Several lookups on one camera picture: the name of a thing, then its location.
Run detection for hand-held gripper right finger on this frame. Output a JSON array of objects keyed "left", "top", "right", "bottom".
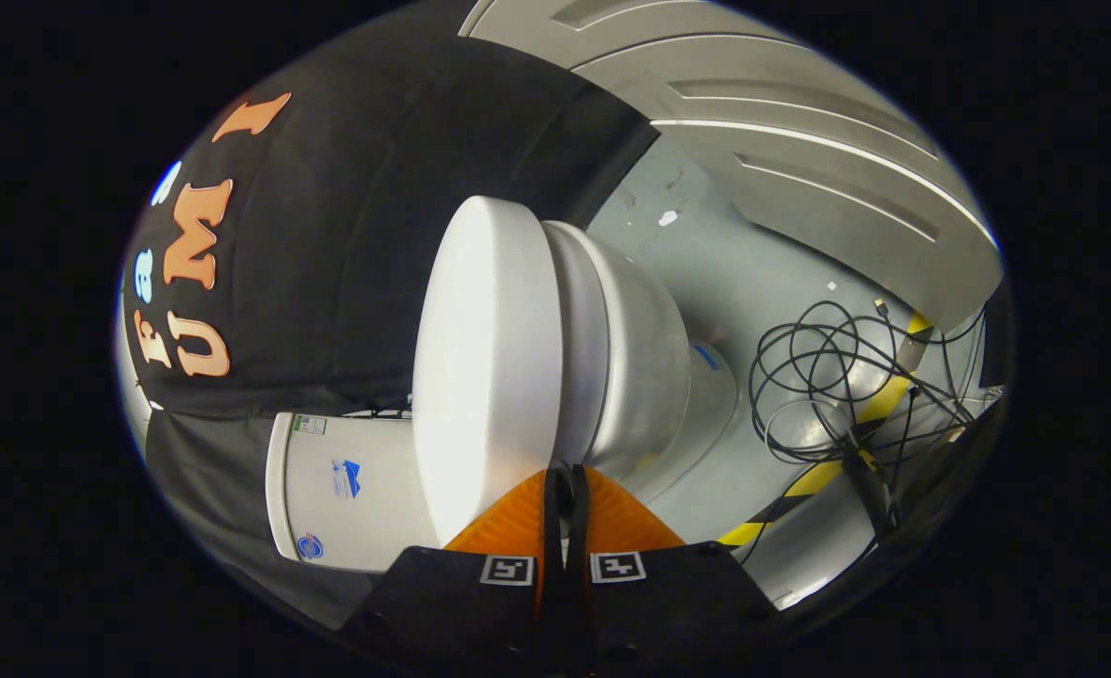
[{"left": 567, "top": 466, "right": 782, "bottom": 678}]

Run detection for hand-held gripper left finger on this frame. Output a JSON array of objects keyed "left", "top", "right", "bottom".
[{"left": 334, "top": 466, "right": 568, "bottom": 678}]

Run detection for yellow black floor tape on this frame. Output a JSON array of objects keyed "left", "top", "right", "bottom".
[{"left": 717, "top": 311, "right": 933, "bottom": 547}]

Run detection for black backdrop cloth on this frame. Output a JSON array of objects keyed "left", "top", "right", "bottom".
[{"left": 122, "top": 19, "right": 660, "bottom": 632}]

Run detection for tangled black cables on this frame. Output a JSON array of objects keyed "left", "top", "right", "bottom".
[{"left": 749, "top": 299, "right": 990, "bottom": 566}]

